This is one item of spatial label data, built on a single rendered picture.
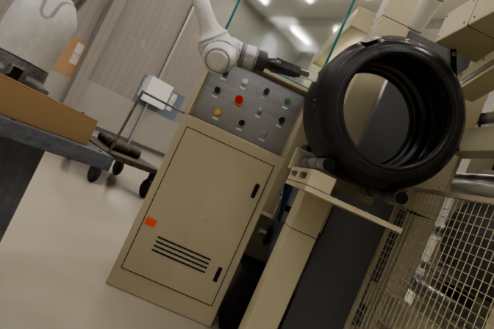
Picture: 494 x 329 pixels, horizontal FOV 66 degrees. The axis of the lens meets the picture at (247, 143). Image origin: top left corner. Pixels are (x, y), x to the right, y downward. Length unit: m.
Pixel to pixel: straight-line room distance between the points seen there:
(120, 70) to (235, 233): 11.06
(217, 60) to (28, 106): 0.53
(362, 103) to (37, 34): 1.27
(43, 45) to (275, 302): 1.31
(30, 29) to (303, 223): 1.23
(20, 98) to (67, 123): 0.12
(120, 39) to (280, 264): 11.37
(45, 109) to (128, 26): 11.74
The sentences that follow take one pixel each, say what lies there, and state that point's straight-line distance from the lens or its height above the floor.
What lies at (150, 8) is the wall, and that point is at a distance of 13.08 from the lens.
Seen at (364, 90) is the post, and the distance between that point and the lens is 1.79.
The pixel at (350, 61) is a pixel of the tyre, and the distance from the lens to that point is 1.38.
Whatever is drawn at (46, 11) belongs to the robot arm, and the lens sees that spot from 1.17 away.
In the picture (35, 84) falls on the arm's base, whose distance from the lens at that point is 1.15.
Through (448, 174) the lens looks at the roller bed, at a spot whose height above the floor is 1.11.
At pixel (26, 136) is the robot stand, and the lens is 1.00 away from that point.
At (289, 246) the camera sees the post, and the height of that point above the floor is 0.54.
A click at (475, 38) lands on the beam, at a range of 1.85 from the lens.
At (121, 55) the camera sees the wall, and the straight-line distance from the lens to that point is 12.68.
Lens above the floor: 0.76
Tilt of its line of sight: 4 degrees up
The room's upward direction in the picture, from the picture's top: 24 degrees clockwise
